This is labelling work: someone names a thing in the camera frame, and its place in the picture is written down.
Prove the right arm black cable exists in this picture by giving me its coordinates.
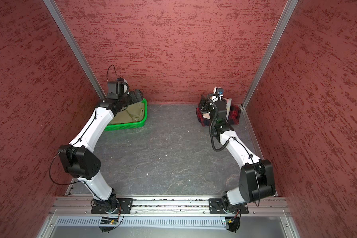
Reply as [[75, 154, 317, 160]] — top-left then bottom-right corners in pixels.
[[206, 93, 261, 207]]

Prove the pastel floral skirt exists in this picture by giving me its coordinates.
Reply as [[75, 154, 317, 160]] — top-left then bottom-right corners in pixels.
[[199, 95, 232, 114]]

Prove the aluminium front rail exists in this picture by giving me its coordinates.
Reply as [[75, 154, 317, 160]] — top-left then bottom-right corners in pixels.
[[48, 195, 292, 217]]

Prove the green plastic basket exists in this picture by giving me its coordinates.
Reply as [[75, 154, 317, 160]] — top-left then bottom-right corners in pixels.
[[105, 99, 148, 131]]

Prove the right aluminium corner post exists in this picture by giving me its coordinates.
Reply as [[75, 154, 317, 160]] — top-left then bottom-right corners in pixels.
[[242, 0, 298, 111]]

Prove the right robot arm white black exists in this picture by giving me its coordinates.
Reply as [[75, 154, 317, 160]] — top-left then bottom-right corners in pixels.
[[207, 94, 276, 214]]

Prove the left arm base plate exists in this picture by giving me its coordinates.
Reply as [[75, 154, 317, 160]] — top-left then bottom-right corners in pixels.
[[91, 198, 134, 215]]

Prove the slotted cable duct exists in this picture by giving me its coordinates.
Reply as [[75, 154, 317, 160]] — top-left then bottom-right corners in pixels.
[[55, 216, 226, 229]]

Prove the aluminium corner post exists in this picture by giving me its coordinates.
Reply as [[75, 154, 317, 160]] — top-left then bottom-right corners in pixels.
[[43, 0, 106, 99], [242, 0, 298, 111]]

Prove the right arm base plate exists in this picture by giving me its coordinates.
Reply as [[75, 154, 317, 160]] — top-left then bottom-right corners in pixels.
[[208, 196, 249, 215]]

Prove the left aluminium corner post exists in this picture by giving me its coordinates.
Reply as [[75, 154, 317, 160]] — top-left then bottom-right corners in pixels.
[[43, 0, 106, 99]]

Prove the red plaid skirt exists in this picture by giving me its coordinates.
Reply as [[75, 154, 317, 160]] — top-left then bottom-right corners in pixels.
[[196, 105, 241, 127]]

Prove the olive green garment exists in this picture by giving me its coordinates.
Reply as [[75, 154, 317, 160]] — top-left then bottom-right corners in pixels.
[[109, 102, 145, 125]]

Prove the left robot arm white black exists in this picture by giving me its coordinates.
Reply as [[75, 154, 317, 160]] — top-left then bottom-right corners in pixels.
[[56, 89, 143, 214]]

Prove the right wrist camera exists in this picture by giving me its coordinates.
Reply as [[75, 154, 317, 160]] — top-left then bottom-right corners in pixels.
[[212, 87, 224, 100]]

